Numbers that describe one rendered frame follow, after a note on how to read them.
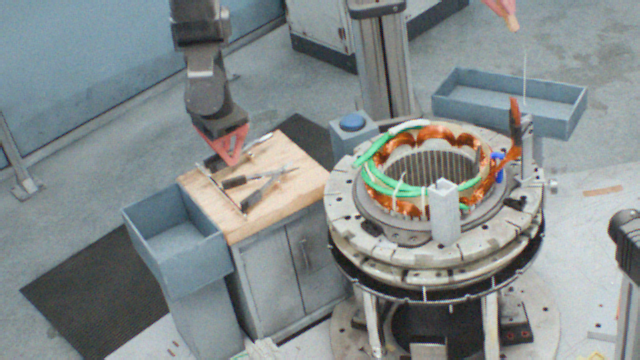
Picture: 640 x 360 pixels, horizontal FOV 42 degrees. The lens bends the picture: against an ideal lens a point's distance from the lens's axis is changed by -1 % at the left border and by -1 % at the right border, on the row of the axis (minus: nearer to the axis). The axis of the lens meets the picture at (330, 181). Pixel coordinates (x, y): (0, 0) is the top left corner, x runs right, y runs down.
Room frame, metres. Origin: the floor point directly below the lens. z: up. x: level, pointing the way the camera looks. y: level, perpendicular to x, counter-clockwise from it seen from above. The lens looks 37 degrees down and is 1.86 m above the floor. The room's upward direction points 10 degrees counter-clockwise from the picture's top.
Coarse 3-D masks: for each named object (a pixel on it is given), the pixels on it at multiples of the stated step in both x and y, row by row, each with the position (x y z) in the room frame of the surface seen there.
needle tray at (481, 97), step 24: (456, 72) 1.32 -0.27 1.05; (480, 72) 1.29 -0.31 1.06; (432, 96) 1.24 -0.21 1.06; (456, 96) 1.28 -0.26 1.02; (480, 96) 1.27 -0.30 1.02; (504, 96) 1.26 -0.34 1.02; (528, 96) 1.24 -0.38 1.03; (552, 96) 1.21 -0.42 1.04; (576, 96) 1.19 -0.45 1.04; (456, 120) 1.21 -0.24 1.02; (480, 120) 1.19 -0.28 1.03; (504, 120) 1.16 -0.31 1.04; (552, 120) 1.11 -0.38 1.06; (576, 120) 1.13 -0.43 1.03
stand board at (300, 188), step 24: (264, 144) 1.18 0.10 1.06; (288, 144) 1.17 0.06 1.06; (240, 168) 1.13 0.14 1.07; (264, 168) 1.12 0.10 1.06; (288, 168) 1.10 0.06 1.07; (312, 168) 1.09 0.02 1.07; (192, 192) 1.09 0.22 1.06; (216, 192) 1.07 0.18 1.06; (240, 192) 1.06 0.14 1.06; (288, 192) 1.04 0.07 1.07; (312, 192) 1.03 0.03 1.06; (216, 216) 1.01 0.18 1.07; (264, 216) 0.99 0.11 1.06; (240, 240) 0.97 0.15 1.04
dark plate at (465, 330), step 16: (400, 304) 1.03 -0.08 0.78; (464, 304) 1.00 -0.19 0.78; (400, 320) 0.99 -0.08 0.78; (416, 320) 0.98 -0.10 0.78; (432, 320) 0.98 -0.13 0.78; (448, 320) 0.97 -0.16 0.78; (464, 320) 0.96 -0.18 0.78; (480, 320) 0.96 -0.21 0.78; (400, 336) 0.96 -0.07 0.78; (448, 336) 0.94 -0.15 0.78; (464, 336) 0.93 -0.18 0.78; (480, 336) 0.92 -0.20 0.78; (448, 352) 0.90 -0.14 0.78; (464, 352) 0.90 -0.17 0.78
